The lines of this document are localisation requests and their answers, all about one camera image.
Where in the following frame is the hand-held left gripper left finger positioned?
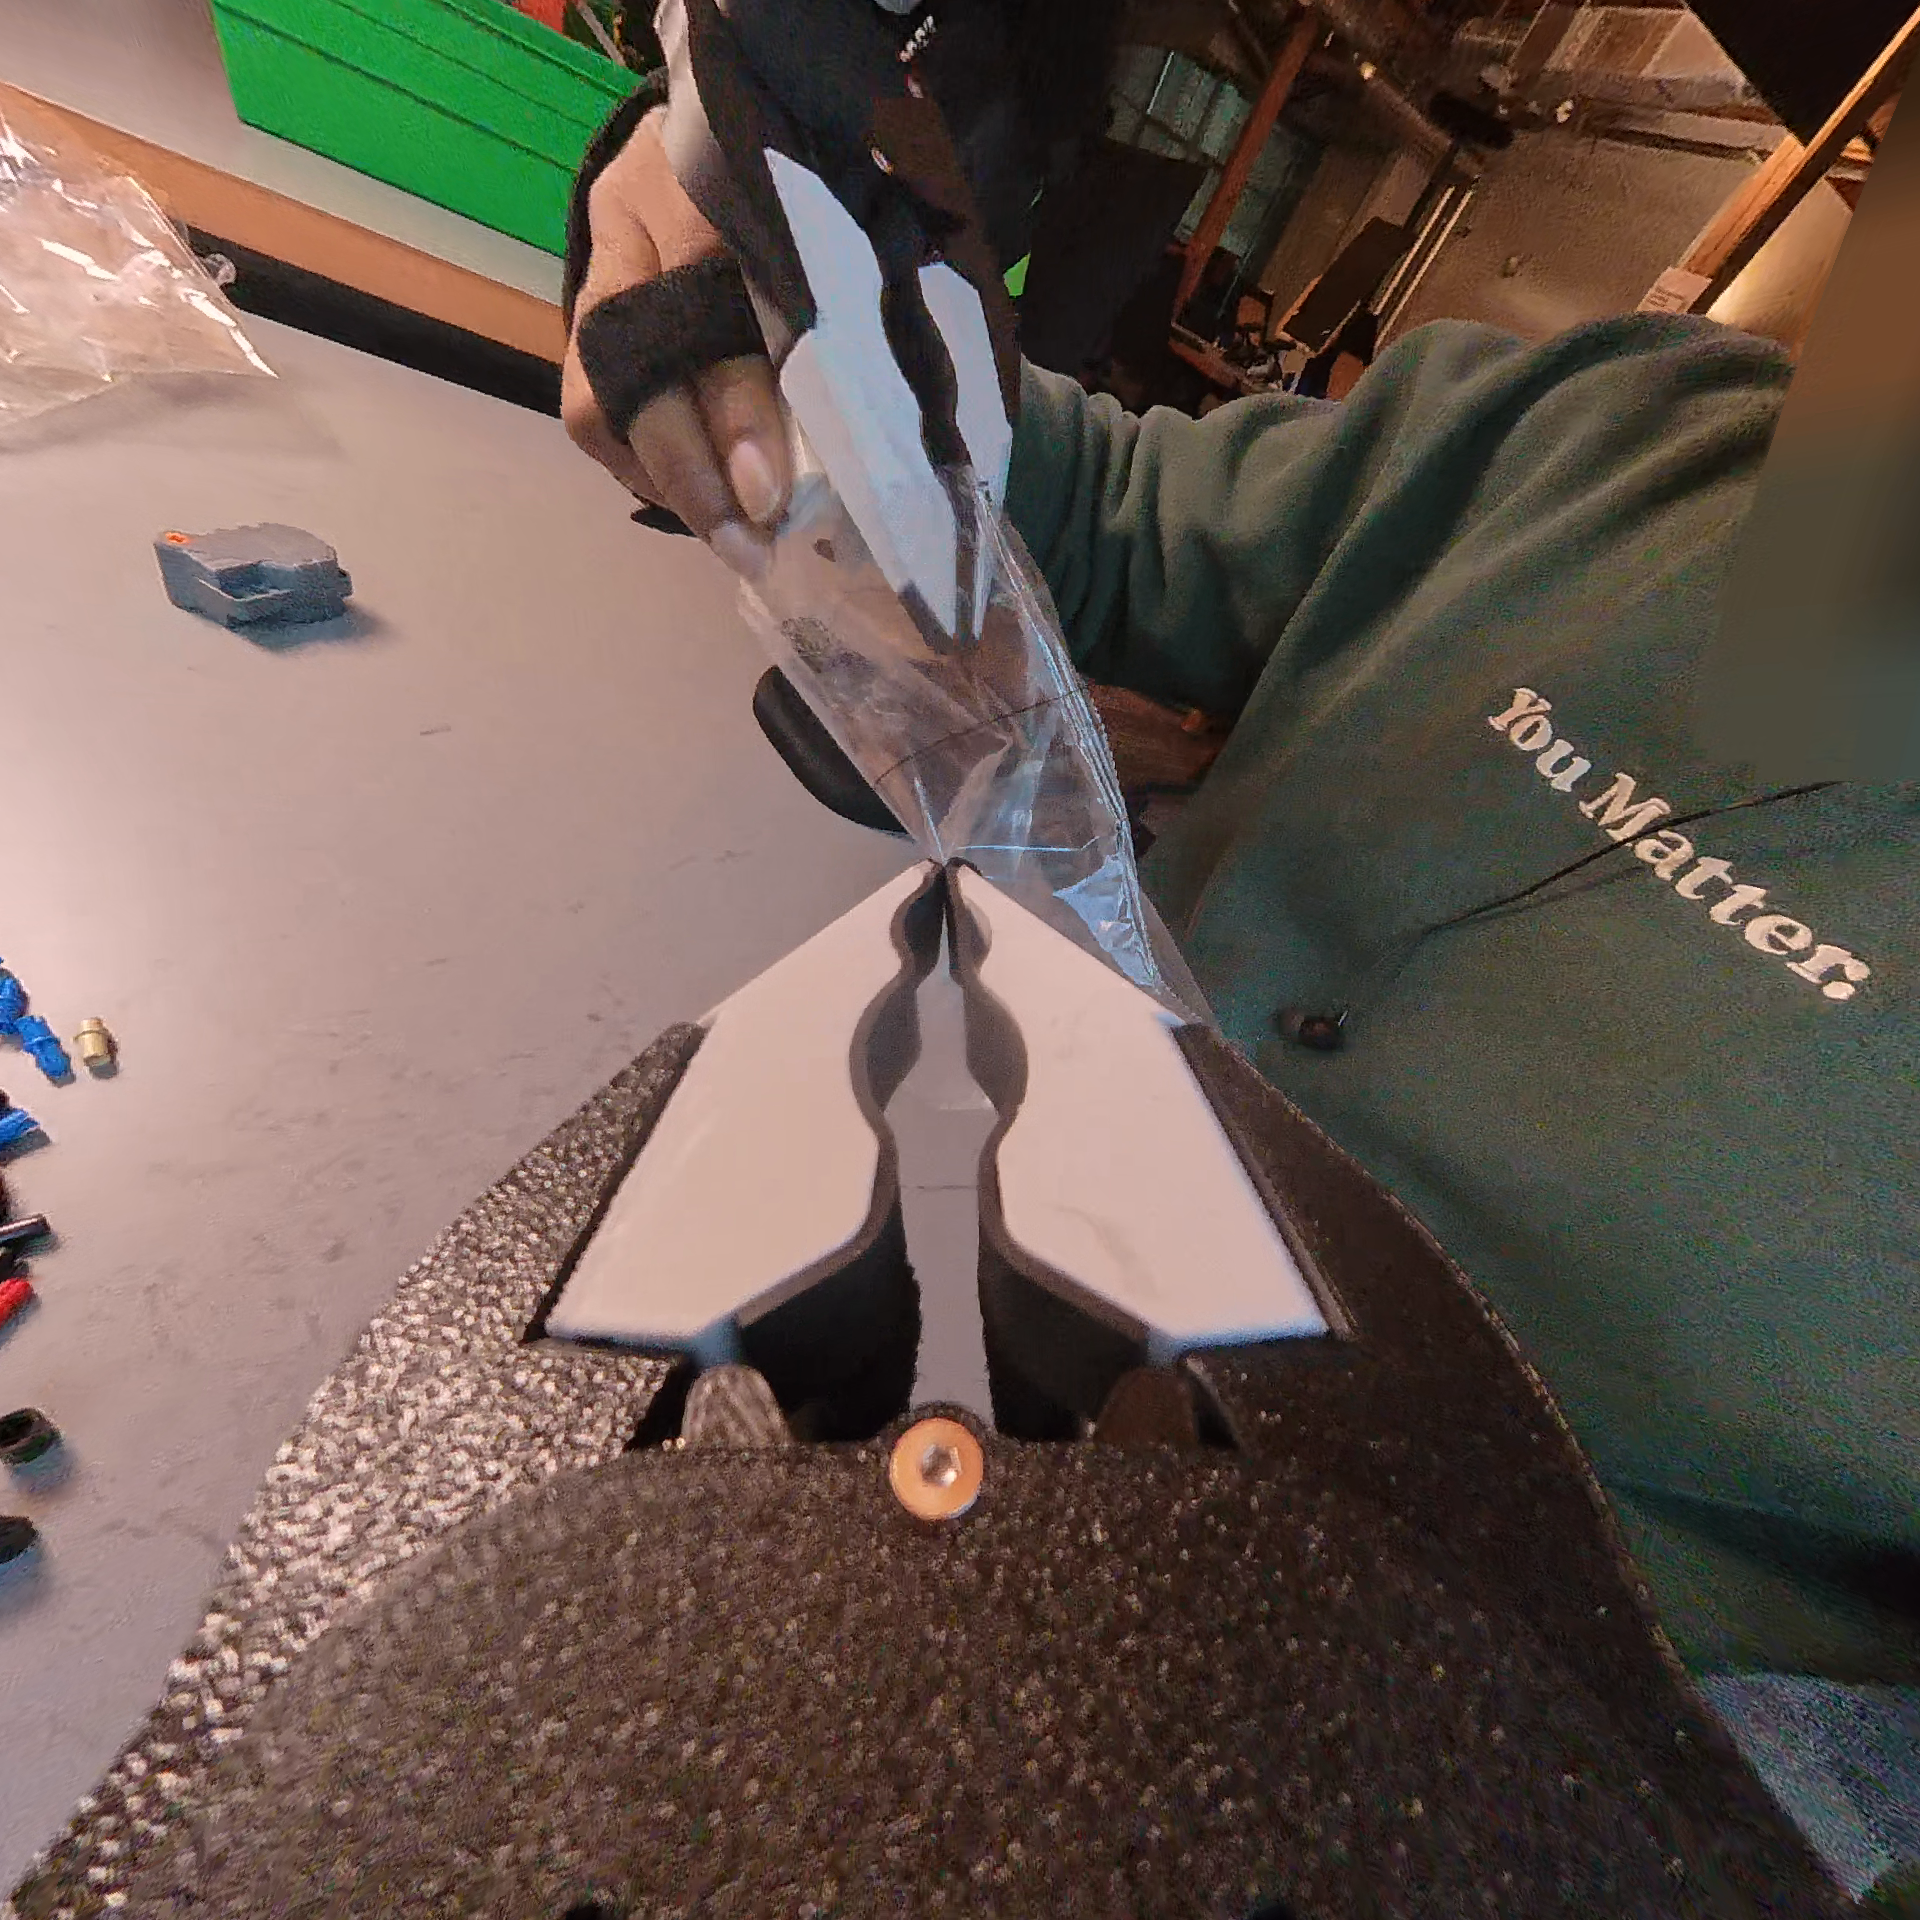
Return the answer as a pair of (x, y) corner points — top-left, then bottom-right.
(551, 864), (938, 1357)

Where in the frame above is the person's right forearm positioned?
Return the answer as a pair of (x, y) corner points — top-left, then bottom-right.
(1006, 353), (1413, 728)

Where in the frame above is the black chair armrest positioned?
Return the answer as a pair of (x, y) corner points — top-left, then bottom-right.
(753, 662), (907, 831)

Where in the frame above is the pile of small toy parts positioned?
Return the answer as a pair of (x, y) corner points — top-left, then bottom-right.
(0, 959), (121, 1584)

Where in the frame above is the person's right hand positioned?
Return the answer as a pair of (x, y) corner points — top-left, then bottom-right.
(562, 102), (808, 577)

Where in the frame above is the green plastic bin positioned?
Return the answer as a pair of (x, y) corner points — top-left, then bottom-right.
(211, 0), (649, 259)

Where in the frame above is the crumpled empty plastic bag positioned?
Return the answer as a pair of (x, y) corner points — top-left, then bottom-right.
(0, 120), (280, 426)

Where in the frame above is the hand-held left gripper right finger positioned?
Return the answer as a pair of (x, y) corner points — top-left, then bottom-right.
(949, 864), (1331, 1353)

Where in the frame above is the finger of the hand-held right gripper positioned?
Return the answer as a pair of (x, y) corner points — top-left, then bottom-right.
(763, 147), (990, 648)
(913, 262), (1022, 597)

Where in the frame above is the grey toy part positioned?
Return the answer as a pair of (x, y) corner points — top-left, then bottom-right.
(153, 523), (358, 629)

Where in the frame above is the grey desk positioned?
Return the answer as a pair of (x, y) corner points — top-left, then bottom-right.
(0, 75), (938, 1896)

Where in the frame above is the clear plastic bag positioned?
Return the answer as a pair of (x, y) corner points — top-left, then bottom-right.
(734, 495), (1209, 1027)

